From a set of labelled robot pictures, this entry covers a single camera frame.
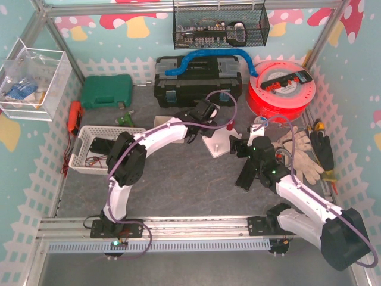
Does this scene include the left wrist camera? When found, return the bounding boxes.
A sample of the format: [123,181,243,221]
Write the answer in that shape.
[190,99,220,122]

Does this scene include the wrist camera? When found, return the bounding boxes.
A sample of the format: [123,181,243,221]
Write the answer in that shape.
[247,123,266,146]
[190,99,220,122]

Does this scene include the solder wire spool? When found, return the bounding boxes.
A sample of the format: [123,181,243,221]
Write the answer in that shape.
[254,116,268,127]

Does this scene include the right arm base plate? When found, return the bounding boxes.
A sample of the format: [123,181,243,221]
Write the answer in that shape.
[247,216,293,236]

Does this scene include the white work glove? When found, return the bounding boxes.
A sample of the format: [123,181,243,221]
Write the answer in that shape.
[272,126,324,185]

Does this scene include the black toolbox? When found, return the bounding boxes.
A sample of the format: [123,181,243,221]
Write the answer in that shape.
[154,56,242,108]

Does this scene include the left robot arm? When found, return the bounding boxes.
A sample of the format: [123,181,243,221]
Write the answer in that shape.
[100,100,220,231]

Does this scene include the black rail plate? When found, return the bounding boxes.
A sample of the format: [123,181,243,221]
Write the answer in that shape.
[235,155,261,191]

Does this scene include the large red spring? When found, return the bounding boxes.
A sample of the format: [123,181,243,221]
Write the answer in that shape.
[226,122,234,131]

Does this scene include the red filament spool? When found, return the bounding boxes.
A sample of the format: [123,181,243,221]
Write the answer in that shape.
[246,60,316,121]

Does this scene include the orange multimeter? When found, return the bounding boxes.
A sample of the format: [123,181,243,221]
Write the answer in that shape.
[67,101,84,136]

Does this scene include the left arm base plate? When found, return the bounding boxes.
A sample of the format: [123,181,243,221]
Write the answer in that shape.
[90,219,143,239]

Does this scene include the blue white glove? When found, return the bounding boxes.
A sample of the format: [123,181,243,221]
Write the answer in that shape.
[5,78,38,101]

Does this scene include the clear acrylic wall box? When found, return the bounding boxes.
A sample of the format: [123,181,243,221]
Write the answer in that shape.
[1,39,72,122]

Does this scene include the green small tool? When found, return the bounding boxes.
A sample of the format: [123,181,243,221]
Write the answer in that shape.
[115,110,135,128]

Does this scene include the black wire mesh basket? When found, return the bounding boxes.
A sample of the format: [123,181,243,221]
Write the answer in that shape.
[173,1,270,49]

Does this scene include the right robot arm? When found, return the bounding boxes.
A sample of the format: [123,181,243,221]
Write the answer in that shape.
[229,136,374,271]

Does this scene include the white parts tray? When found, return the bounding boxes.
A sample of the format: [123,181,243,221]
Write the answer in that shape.
[152,116,176,138]

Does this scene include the blue corrugated hose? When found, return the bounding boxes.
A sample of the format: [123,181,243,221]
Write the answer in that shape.
[165,48,259,78]

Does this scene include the white peg base plate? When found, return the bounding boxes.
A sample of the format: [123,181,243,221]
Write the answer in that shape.
[202,127,242,158]

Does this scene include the grey slotted cable duct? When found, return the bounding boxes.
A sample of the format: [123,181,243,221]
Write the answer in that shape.
[48,238,271,254]

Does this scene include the green tool case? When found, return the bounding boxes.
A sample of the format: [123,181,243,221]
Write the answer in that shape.
[80,74,133,110]

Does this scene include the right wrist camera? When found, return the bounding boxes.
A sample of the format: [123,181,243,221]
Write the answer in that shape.
[247,123,266,146]

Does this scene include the white plastic basket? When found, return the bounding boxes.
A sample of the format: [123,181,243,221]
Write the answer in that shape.
[69,125,146,175]

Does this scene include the black work glove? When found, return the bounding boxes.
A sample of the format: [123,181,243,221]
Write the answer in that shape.
[310,131,336,182]

